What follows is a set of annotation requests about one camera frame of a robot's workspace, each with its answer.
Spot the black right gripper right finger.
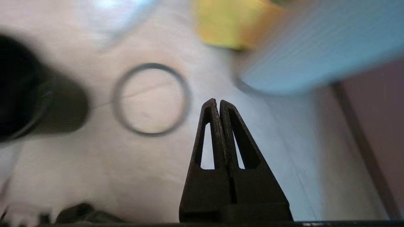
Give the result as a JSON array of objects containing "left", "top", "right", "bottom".
[{"left": 220, "top": 100, "right": 289, "bottom": 205}]

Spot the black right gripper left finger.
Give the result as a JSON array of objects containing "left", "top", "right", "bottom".
[{"left": 179, "top": 98, "right": 235, "bottom": 222}]

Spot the grey bin retaining ring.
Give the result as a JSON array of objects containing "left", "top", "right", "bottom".
[{"left": 112, "top": 62, "right": 192, "bottom": 137}]

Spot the yellow fabric bag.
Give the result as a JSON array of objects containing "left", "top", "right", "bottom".
[{"left": 196, "top": 0, "right": 284, "bottom": 51}]

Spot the black round trash bin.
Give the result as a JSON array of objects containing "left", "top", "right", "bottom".
[{"left": 0, "top": 33, "right": 90, "bottom": 142}]

